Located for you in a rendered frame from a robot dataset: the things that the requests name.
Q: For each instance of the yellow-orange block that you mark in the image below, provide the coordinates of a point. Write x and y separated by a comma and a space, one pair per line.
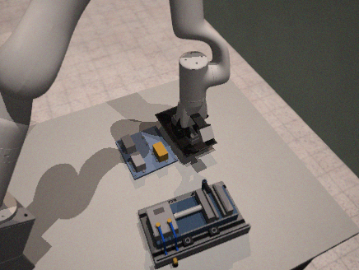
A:
160, 151

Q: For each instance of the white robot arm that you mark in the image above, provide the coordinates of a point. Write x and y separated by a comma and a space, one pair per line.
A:
33, 54

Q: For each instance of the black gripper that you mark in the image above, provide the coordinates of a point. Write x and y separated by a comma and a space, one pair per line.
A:
183, 117

